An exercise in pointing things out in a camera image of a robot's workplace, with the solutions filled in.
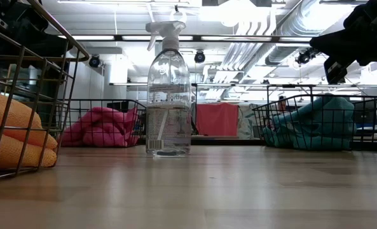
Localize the teal microfiber towel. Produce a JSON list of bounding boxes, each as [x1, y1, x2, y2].
[[302, 127, 357, 151], [263, 120, 305, 149], [298, 95, 357, 134]]

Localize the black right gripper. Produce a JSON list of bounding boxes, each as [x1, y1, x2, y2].
[[309, 0, 377, 84]]

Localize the red hanging cloth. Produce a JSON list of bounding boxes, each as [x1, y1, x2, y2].
[[196, 102, 239, 137]]

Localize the clear plastic spray bottle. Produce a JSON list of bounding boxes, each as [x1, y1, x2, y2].
[[145, 20, 192, 158]]

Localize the black ceiling spotlight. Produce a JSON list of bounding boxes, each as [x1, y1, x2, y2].
[[193, 50, 207, 64], [295, 47, 319, 66], [88, 54, 102, 69]]

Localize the bronze wire basket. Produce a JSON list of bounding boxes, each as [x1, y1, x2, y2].
[[0, 0, 90, 185]]

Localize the black wire basket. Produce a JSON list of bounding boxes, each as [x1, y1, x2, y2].
[[56, 98, 147, 148], [252, 94, 377, 152]]

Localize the black metal frame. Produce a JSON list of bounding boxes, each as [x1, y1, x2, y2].
[[57, 34, 319, 45]]

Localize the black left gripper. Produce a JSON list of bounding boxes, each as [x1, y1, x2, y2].
[[0, 0, 69, 64]]

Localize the white green patterned cloth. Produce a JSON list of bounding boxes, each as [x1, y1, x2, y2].
[[238, 104, 259, 140]]

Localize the person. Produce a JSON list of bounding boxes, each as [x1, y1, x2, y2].
[[277, 95, 288, 113]]

